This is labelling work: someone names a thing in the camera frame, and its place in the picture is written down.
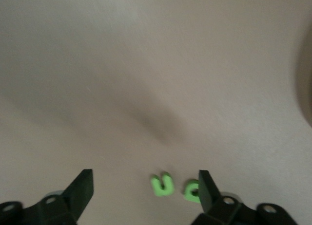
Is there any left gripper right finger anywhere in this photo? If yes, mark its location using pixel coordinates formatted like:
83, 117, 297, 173
192, 170, 298, 225

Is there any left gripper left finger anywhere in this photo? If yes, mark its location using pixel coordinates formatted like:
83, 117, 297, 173
0, 169, 94, 225

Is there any green lowercase letter p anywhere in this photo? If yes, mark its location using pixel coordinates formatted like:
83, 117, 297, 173
183, 178, 202, 203

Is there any green lowercase letter u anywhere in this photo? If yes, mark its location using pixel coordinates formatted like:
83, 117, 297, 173
150, 171, 175, 197

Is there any brown table mat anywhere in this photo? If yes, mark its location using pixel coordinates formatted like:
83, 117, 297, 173
0, 0, 312, 225

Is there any beige plate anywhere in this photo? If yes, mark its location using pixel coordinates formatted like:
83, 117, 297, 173
296, 27, 312, 128

